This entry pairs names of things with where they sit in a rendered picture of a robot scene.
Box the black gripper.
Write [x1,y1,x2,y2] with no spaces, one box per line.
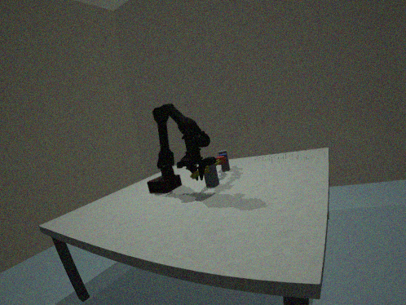
[176,148,216,180]

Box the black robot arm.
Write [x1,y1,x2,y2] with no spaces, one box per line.
[152,104,210,179]

